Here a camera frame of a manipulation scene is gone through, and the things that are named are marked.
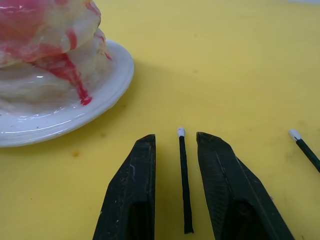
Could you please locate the white plate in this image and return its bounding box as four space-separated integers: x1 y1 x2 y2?
0 38 135 149

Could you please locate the pink cake with strawberry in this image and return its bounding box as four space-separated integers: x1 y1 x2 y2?
0 0 114 116

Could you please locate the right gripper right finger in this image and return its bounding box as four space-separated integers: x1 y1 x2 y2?
195 131 296 240

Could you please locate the black match with white head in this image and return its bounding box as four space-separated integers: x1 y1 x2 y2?
288 128 320 174
176 127 195 235

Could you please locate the yellow mat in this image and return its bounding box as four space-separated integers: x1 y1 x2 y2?
0 0 320 240

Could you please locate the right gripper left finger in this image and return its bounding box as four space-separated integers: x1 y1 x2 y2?
91 133 157 240

